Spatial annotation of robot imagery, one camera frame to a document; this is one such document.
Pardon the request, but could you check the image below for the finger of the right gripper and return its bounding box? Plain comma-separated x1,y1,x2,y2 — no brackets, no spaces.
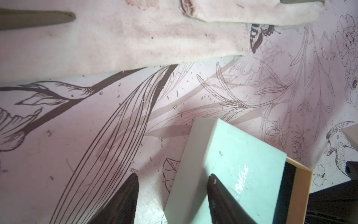
304,161,358,224

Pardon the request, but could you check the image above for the white work glove left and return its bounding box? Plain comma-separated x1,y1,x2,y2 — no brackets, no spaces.
1,1,325,83

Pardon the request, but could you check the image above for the mint jewelry box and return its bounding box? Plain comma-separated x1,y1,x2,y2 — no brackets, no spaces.
164,118,312,224
342,124,358,151

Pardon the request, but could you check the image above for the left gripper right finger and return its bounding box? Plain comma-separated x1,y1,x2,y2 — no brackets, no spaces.
207,174,255,224

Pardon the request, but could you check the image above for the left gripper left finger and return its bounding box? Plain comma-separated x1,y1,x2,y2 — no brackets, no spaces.
89,173,139,224

